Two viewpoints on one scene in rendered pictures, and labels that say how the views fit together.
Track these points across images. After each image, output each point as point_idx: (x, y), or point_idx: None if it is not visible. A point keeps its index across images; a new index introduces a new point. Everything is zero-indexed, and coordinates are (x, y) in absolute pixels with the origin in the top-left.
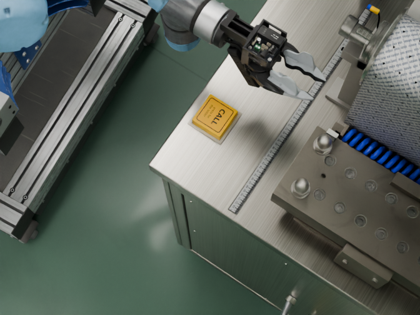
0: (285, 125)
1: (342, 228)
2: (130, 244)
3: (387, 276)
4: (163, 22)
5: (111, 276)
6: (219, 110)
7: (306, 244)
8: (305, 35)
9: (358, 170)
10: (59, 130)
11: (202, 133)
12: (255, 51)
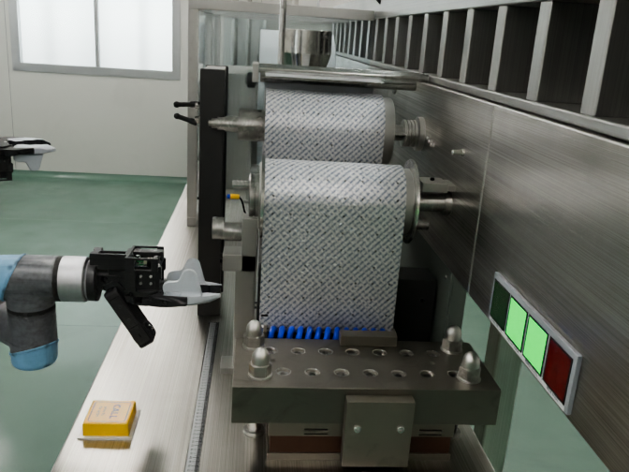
0: (197, 402)
1: (329, 382)
2: None
3: (410, 399)
4: (9, 324)
5: None
6: (112, 406)
7: (299, 471)
8: (168, 348)
9: (303, 347)
10: None
11: (102, 438)
12: (138, 265)
